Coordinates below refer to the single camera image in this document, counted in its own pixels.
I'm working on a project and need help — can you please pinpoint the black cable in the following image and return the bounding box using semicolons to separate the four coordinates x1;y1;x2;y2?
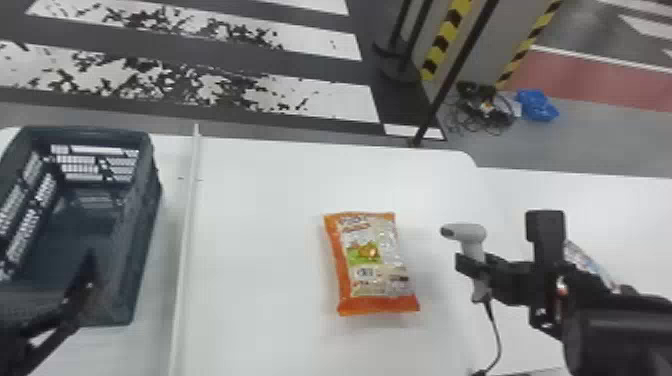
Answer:
443;80;519;137
469;300;504;376

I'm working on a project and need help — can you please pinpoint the striped post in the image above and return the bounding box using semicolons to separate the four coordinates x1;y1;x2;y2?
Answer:
418;0;564;104

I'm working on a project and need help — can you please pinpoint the hand scanner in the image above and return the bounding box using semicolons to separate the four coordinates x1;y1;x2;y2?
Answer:
439;222;494;305

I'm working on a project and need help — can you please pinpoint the clear snack packet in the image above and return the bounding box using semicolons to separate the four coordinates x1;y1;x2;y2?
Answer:
563;240;622;293

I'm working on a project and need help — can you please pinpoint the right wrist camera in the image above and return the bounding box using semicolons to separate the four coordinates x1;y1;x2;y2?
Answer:
525;209;567;338

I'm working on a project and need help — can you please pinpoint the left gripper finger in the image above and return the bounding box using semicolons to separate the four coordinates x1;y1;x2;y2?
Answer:
63;250;101;331

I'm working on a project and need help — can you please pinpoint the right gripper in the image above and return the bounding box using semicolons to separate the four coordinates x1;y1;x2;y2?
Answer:
454;252;536;310

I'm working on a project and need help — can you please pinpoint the orange snack packet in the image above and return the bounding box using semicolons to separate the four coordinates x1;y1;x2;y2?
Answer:
322;210;421;317

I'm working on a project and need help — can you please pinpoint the blue basket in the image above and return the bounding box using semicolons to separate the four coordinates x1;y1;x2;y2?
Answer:
0;126;163;328

